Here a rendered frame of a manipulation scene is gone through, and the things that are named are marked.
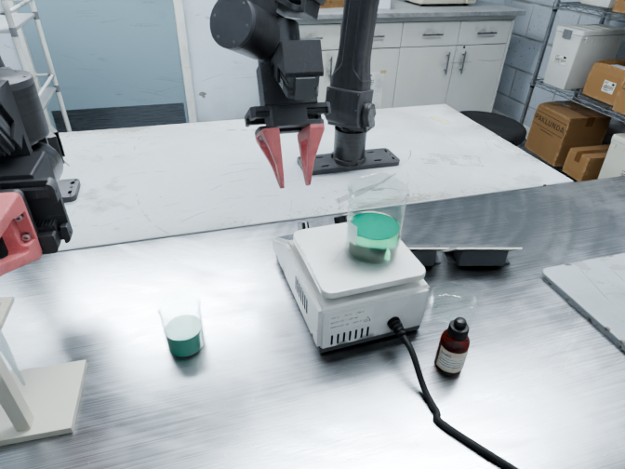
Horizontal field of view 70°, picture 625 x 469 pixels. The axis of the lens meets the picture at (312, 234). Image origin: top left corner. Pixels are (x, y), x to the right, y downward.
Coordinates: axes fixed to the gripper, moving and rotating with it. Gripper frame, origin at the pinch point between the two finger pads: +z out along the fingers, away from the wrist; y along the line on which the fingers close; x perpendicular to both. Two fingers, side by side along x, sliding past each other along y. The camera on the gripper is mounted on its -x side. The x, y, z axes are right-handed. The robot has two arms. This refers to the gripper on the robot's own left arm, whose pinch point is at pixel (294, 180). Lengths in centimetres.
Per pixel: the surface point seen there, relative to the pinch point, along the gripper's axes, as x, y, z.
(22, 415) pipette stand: -13.8, -30.0, 18.2
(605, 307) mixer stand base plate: -14.3, 33.9, 20.1
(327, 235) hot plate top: -6.9, 1.6, 7.1
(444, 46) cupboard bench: 209, 162, -85
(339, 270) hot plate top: -12.5, 0.7, 10.4
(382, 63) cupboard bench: 214, 119, -76
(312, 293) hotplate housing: -11.7, -2.4, 12.5
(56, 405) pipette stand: -11.0, -28.2, 19.0
